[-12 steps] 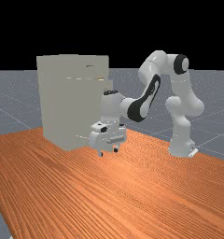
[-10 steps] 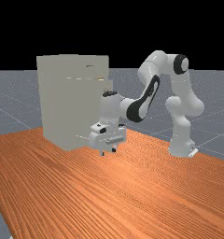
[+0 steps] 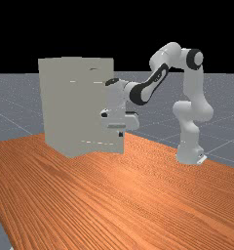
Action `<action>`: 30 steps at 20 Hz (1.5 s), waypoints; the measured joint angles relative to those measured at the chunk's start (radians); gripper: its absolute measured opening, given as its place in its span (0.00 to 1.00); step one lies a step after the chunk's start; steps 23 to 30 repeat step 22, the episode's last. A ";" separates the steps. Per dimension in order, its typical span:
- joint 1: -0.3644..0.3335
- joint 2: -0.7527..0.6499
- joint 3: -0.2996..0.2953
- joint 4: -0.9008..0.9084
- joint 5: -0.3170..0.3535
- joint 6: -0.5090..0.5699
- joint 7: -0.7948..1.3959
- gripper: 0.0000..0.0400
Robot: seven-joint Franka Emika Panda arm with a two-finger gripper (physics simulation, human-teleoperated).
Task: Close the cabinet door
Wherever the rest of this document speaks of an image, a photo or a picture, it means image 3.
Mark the pale cabinet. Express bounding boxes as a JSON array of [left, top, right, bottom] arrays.
[[37, 57, 126, 160]]

